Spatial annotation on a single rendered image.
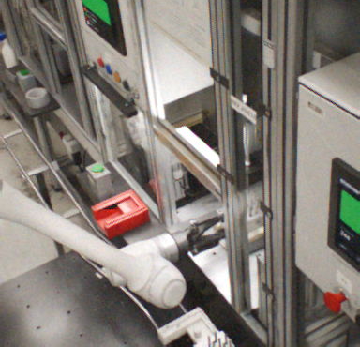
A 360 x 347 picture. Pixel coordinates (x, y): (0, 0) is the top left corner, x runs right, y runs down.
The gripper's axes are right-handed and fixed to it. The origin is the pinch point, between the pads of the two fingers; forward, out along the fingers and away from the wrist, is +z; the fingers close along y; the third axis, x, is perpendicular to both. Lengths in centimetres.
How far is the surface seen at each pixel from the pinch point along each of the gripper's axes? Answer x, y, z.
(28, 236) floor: 145, -104, -32
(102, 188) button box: 43.0, -5.5, -24.5
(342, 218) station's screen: -63, 58, -21
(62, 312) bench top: 26, -37, -50
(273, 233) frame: -39, 33, -16
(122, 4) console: 24, 67, -20
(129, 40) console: 23, 57, -19
